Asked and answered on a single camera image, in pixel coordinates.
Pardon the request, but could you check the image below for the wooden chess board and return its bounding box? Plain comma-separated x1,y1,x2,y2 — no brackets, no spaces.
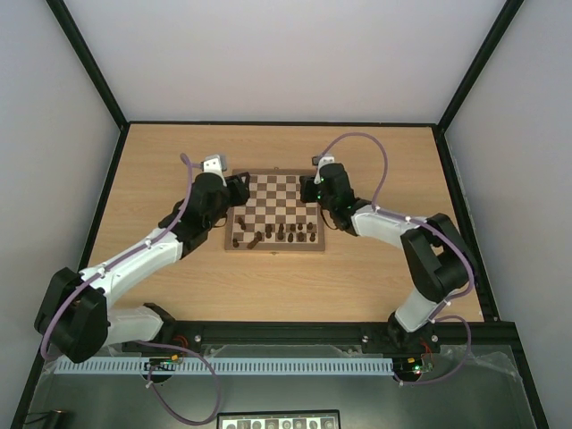
224,168,325,254

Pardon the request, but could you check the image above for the left circuit board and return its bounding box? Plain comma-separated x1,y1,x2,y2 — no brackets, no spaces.
146,354,185,371

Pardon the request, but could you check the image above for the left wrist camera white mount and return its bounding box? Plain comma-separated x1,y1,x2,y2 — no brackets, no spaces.
201,154,227,173

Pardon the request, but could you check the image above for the purple cable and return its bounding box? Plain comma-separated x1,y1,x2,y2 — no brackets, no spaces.
319,132,475,386
39,153,223,425

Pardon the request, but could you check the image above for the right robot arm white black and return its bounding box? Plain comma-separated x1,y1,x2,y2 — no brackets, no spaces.
300,155,476,350

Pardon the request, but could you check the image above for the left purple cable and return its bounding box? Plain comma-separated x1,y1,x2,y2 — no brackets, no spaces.
39,153,223,425

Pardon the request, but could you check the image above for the circuit board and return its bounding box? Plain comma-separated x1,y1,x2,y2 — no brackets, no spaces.
146,354,185,371
396,354,434,374

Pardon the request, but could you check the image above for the small dark cylinder object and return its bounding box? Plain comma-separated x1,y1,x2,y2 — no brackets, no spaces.
43,409,68,429

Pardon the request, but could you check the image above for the grey slotted cable duct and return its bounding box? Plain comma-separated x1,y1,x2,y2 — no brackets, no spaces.
54,357,394,376

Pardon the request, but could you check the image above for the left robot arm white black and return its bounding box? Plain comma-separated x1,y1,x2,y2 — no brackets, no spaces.
34,172,250,363

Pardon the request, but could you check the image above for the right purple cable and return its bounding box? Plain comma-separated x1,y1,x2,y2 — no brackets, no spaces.
319,132,475,386

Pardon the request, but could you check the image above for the right circuit board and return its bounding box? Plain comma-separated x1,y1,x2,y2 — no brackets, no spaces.
396,354,434,374

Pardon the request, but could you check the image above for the black aluminium frame rail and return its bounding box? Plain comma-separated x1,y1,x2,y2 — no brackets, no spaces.
44,317,519,358

